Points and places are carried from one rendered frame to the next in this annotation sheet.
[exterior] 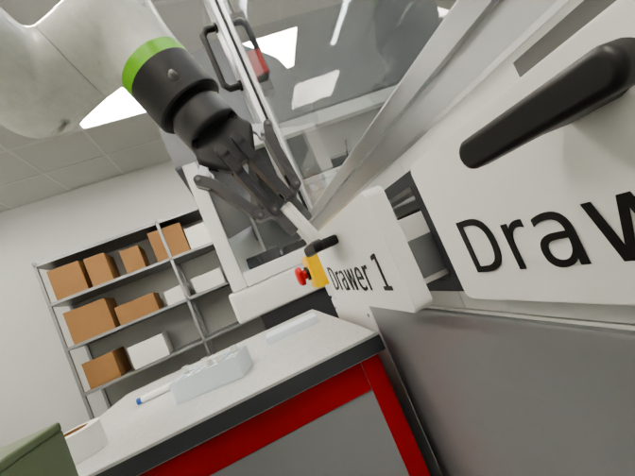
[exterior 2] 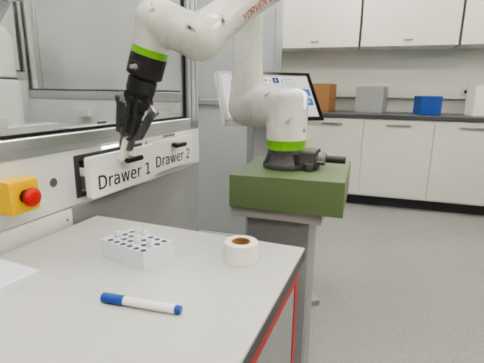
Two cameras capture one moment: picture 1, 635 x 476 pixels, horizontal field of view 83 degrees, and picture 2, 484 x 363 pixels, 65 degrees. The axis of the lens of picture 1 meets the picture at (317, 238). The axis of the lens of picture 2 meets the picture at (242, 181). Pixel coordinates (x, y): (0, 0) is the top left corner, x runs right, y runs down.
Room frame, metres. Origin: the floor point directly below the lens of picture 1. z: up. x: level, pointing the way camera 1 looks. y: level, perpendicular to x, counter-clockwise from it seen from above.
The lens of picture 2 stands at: (1.16, 0.85, 1.10)
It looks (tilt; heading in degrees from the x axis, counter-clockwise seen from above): 13 degrees down; 213
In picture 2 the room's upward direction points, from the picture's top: 1 degrees clockwise
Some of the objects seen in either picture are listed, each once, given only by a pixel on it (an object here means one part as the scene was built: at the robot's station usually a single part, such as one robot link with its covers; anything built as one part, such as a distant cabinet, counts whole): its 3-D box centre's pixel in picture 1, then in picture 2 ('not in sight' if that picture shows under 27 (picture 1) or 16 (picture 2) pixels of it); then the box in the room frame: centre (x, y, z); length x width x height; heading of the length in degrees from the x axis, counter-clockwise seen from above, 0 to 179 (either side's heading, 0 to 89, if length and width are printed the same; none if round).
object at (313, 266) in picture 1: (317, 269); (19, 195); (0.76, 0.03, 0.88); 0.07 x 0.05 x 0.07; 12
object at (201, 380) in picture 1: (213, 372); (137, 247); (0.66, 0.27, 0.78); 0.12 x 0.08 x 0.04; 91
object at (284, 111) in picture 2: not in sight; (283, 117); (0.06, 0.29, 1.02); 0.16 x 0.13 x 0.19; 81
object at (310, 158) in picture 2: not in sight; (302, 158); (0.05, 0.36, 0.89); 0.26 x 0.15 x 0.06; 101
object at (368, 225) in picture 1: (352, 261); (124, 168); (0.44, -0.03, 0.87); 0.29 x 0.02 x 0.11; 12
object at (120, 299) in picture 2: (169, 386); (140, 303); (0.79, 0.42, 0.77); 0.14 x 0.02 x 0.02; 108
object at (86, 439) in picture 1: (77, 443); (240, 250); (0.55, 0.46, 0.78); 0.07 x 0.07 x 0.04
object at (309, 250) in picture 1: (322, 245); (130, 158); (0.43, 0.00, 0.91); 0.07 x 0.04 x 0.01; 12
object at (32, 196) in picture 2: (302, 275); (30, 196); (0.76, 0.06, 0.88); 0.04 x 0.03 x 0.04; 12
